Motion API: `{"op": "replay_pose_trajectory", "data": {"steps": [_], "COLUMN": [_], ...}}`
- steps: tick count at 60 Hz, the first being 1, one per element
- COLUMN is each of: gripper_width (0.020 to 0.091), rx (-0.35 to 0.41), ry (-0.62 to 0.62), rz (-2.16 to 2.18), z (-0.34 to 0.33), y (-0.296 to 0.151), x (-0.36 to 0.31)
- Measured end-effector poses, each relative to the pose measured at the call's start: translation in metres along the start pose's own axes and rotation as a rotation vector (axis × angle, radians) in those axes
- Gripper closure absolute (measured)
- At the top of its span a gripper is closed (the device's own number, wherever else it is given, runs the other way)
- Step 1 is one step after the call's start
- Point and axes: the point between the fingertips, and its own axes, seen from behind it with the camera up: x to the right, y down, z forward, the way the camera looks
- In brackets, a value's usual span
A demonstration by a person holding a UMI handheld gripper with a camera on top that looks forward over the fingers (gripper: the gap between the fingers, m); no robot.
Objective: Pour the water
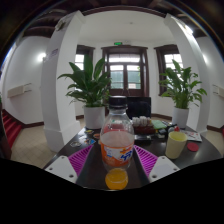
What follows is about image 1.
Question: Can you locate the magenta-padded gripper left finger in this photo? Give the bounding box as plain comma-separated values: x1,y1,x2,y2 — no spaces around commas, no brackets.
44,144,100,188

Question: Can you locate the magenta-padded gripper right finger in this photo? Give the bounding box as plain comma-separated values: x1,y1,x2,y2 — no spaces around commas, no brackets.
133,144,181,188

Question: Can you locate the orange soda plastic bottle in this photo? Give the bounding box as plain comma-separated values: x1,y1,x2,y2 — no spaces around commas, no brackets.
99,95,135,191

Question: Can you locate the pale yellow cup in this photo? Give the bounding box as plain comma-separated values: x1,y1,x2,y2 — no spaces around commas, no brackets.
165,130,188,160

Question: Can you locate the flat round red coaster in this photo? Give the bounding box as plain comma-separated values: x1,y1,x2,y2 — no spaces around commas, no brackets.
186,141,200,153

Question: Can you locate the flat black device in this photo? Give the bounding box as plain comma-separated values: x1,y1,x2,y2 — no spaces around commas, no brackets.
134,134,153,141

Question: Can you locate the green book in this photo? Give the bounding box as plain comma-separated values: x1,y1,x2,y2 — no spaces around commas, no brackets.
151,119,168,130

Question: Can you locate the white printed magazine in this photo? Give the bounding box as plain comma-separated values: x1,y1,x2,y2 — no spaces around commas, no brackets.
183,129,203,143

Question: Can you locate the brown box of small items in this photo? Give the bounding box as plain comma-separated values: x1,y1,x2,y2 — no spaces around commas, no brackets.
131,115,156,136

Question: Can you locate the red carpeted staircase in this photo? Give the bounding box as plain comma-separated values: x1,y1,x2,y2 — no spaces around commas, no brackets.
1,109,24,149

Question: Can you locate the black chair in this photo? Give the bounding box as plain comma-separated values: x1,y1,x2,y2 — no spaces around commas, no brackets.
125,96,153,119

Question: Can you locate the potted plant in white pot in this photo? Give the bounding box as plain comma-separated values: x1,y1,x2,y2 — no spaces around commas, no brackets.
57,54,113,130
158,59,208,129

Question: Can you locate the dark framed window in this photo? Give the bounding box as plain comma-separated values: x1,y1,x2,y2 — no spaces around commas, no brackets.
153,44,185,96
74,44,96,73

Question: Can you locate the dark wooden double door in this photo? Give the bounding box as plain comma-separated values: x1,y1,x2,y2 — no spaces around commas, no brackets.
101,45,150,98

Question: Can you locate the round wall lamp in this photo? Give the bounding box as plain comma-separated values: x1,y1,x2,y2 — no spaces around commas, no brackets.
37,52,47,63

